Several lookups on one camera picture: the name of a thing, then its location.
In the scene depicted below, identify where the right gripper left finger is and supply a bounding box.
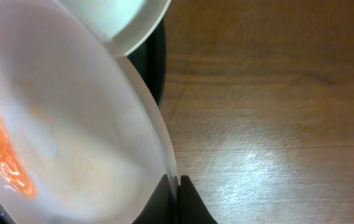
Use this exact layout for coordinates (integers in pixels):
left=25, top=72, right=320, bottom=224
left=133, top=174, right=174, bottom=224

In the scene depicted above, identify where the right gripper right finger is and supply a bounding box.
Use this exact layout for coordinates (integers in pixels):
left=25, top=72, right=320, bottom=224
left=178, top=175, right=217, bottom=224

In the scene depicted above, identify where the white plate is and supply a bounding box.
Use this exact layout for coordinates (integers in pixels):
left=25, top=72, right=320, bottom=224
left=0, top=1, right=178, bottom=223
left=60, top=0, right=171, bottom=55

